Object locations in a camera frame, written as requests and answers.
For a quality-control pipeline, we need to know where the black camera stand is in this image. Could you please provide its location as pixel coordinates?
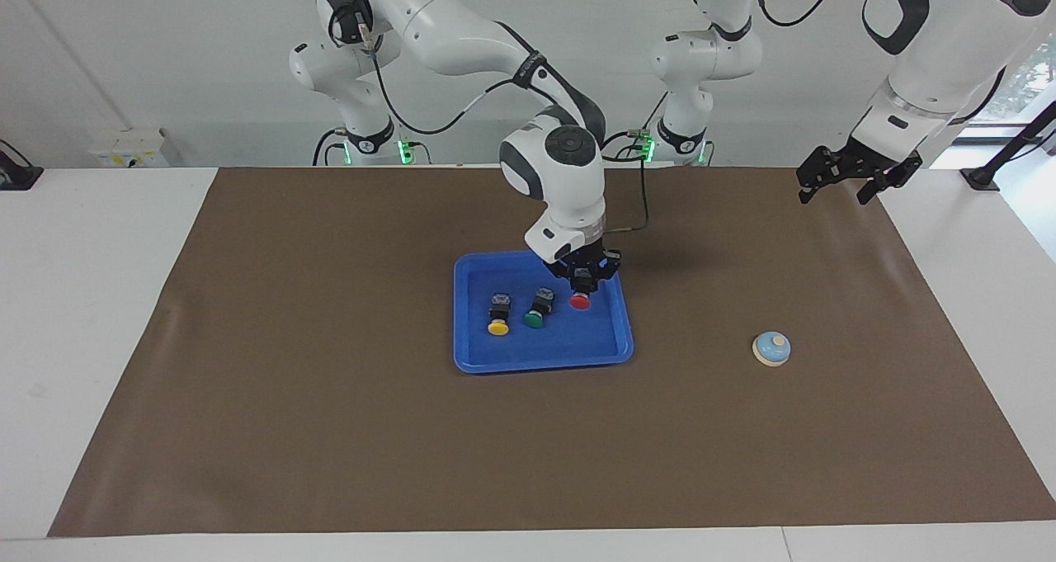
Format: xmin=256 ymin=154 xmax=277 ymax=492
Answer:
xmin=959 ymin=100 xmax=1056 ymax=193

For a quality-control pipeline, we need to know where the black stand base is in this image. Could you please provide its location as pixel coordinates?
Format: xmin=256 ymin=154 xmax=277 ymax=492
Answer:
xmin=0 ymin=139 xmax=44 ymax=191

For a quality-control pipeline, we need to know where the window with greenery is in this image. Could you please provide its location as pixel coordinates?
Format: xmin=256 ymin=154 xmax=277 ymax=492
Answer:
xmin=986 ymin=38 xmax=1056 ymax=125

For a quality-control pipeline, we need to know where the blue plastic tray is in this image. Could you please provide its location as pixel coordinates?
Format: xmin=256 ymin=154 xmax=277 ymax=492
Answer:
xmin=452 ymin=247 xmax=635 ymax=375

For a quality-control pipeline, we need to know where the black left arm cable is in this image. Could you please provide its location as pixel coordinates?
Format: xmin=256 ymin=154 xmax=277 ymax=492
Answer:
xmin=752 ymin=0 xmax=1011 ymax=125

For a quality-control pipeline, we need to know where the green push button switch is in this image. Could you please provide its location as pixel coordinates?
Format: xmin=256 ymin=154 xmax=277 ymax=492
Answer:
xmin=523 ymin=287 xmax=555 ymax=329

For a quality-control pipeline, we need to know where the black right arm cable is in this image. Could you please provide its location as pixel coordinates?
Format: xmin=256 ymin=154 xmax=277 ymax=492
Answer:
xmin=330 ymin=5 xmax=653 ymax=234

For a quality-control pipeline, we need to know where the black base cable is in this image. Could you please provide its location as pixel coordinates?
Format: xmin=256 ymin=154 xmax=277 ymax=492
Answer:
xmin=591 ymin=92 xmax=665 ymax=165
xmin=312 ymin=127 xmax=349 ymax=167

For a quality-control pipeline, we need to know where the brown table mat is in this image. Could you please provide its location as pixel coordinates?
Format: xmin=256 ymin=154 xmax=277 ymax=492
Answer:
xmin=47 ymin=166 xmax=1056 ymax=538

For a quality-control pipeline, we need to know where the light blue desk bell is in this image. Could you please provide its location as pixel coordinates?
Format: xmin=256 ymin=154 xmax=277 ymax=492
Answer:
xmin=752 ymin=331 xmax=793 ymax=368

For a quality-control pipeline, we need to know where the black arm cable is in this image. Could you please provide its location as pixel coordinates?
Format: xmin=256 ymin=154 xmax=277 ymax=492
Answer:
xmin=752 ymin=0 xmax=1011 ymax=125
xmin=330 ymin=5 xmax=653 ymax=234

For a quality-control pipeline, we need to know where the white wall outlet box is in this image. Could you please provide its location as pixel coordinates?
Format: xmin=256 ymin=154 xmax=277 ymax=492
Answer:
xmin=89 ymin=127 xmax=172 ymax=168

